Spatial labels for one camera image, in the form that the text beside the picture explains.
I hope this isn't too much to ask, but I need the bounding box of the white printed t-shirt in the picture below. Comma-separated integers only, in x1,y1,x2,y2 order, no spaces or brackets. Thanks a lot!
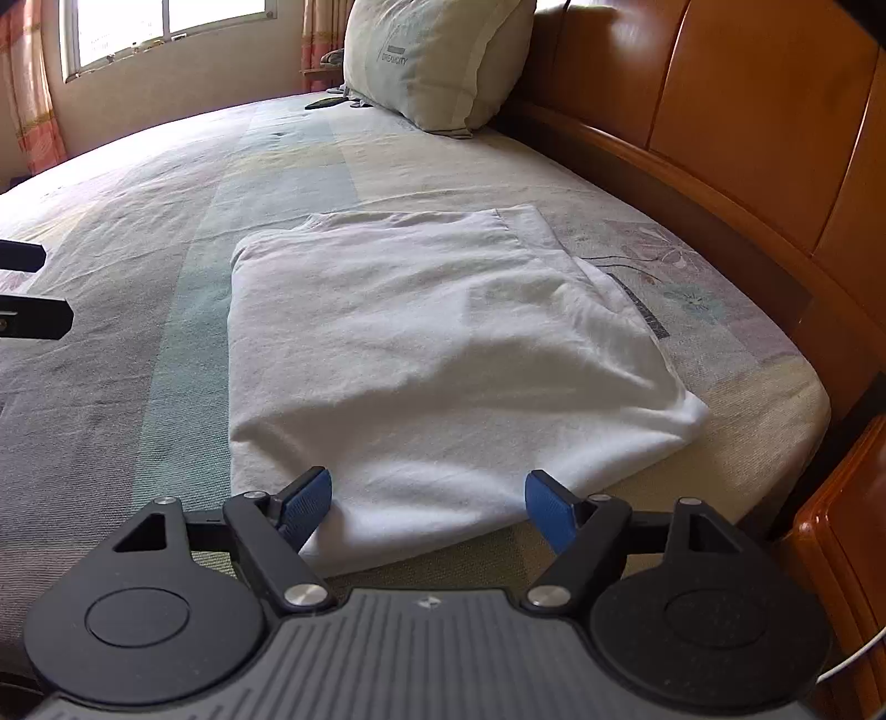
226,205,709,576

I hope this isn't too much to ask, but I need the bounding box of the orange plaid curtain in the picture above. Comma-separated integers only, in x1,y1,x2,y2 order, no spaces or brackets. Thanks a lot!
2,0,68,176

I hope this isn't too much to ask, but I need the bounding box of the window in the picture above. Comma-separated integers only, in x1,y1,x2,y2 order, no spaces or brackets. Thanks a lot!
59,0,278,81

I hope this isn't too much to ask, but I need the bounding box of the wooden nightstand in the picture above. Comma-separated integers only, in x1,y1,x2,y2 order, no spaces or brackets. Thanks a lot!
778,415,884,718

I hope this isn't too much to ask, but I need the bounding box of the small dark remote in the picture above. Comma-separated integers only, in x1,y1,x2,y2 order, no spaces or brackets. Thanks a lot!
305,96,347,111

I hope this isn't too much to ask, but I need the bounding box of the wooden headboard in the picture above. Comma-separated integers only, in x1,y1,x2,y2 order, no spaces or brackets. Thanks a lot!
497,2,884,419

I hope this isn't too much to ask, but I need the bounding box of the cream pillow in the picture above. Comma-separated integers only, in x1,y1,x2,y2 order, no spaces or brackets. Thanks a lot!
344,0,536,135

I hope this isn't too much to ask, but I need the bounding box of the white cable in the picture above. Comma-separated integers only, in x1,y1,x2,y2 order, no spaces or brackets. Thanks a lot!
815,624,886,687

